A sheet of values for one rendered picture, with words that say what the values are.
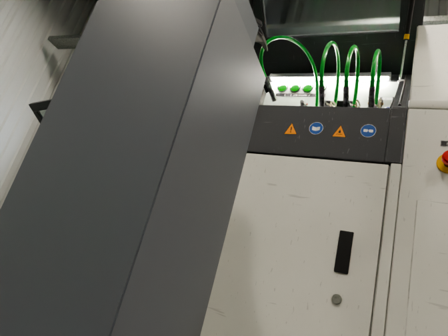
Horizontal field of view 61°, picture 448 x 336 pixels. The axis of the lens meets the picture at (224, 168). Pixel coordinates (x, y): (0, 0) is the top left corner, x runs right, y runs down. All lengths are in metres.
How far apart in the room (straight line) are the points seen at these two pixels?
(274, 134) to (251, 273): 0.40
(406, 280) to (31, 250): 0.75
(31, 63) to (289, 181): 8.11
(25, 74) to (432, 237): 8.32
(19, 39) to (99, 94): 8.14
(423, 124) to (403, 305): 0.44
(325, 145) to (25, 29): 8.11
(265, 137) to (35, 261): 0.76
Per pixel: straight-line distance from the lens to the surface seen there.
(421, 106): 1.12
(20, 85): 8.69
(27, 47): 8.85
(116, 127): 0.54
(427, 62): 1.58
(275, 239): 1.01
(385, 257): 0.97
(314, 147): 1.07
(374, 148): 1.06
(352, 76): 1.82
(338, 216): 0.99
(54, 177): 0.57
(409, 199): 1.01
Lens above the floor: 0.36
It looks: 19 degrees up
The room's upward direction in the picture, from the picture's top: 15 degrees clockwise
